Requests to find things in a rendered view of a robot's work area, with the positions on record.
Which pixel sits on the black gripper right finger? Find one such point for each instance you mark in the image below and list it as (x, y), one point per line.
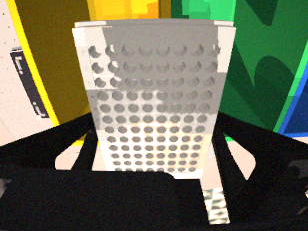
(281, 166)

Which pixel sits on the yellow open-top bin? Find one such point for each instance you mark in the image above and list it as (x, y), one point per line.
(44, 29)

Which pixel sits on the blue open-top bin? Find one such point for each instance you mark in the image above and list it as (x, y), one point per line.
(297, 124)

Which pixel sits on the green bin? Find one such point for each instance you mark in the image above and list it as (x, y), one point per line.
(268, 58)

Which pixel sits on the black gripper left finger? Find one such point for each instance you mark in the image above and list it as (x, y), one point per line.
(41, 149)

